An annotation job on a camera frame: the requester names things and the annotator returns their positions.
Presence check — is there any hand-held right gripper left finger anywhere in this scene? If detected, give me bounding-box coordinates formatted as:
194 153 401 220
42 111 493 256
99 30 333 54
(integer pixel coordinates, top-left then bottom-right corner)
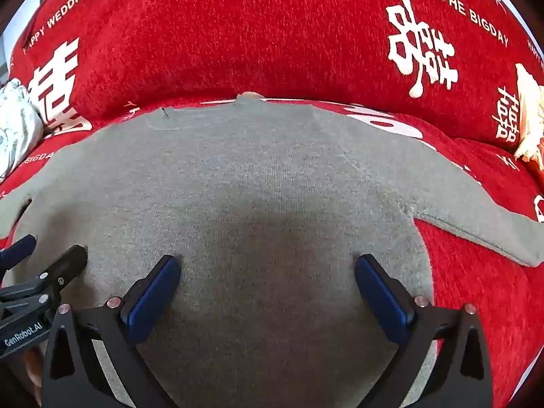
41 255 183 408

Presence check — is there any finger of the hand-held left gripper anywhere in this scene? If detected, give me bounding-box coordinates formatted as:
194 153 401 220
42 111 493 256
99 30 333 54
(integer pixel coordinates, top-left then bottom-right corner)
0 235 37 270
0 245 88 313

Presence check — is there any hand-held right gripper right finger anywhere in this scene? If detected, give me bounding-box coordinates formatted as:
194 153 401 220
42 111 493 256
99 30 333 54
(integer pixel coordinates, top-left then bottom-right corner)
355 254 496 408

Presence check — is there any grey knit sweater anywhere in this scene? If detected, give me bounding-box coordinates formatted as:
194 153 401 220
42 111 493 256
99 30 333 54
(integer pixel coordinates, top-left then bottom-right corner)
0 92 544 408

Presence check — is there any white floral cloth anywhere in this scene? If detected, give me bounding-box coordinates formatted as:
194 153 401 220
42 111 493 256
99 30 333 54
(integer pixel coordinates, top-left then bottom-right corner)
0 78 44 181

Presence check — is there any cream and orange cloth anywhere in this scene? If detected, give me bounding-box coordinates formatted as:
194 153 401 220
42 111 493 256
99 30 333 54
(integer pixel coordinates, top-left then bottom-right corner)
513 63 544 163

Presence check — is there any red printed sofa cover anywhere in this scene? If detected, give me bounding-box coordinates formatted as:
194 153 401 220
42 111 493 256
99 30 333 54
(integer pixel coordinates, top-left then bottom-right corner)
0 0 544 408

